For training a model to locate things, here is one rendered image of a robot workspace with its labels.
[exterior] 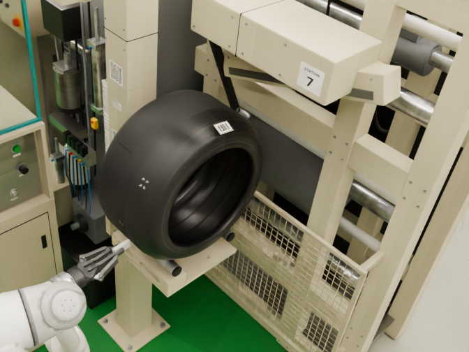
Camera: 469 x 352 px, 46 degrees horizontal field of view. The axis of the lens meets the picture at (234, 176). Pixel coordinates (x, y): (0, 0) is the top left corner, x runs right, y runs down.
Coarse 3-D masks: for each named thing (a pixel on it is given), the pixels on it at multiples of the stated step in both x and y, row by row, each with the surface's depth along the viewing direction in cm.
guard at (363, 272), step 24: (240, 216) 246; (264, 216) 234; (288, 216) 222; (264, 240) 240; (288, 240) 228; (288, 264) 235; (336, 264) 213; (312, 288) 230; (360, 288) 208; (288, 312) 249; (288, 336) 256
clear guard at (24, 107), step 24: (0, 0) 173; (24, 0) 178; (0, 24) 177; (24, 24) 183; (0, 48) 181; (24, 48) 187; (0, 72) 186; (24, 72) 192; (0, 96) 190; (24, 96) 197; (0, 120) 195; (24, 120) 203
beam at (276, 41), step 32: (224, 0) 182; (256, 0) 185; (288, 0) 188; (224, 32) 184; (256, 32) 174; (288, 32) 169; (320, 32) 171; (352, 32) 174; (256, 64) 179; (288, 64) 169; (320, 64) 161; (352, 64) 164; (320, 96) 165
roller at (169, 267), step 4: (156, 260) 210; (160, 260) 208; (168, 260) 207; (172, 260) 208; (164, 264) 207; (168, 264) 206; (172, 264) 206; (176, 264) 206; (168, 268) 206; (172, 268) 205; (176, 268) 205; (180, 268) 206; (172, 272) 205; (176, 272) 206; (180, 272) 208; (176, 276) 207
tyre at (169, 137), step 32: (160, 96) 190; (192, 96) 191; (128, 128) 182; (160, 128) 179; (192, 128) 177; (128, 160) 179; (160, 160) 173; (192, 160) 176; (224, 160) 228; (256, 160) 203; (128, 192) 178; (160, 192) 174; (192, 192) 232; (224, 192) 227; (128, 224) 183; (160, 224) 181; (192, 224) 224; (224, 224) 214; (160, 256) 195
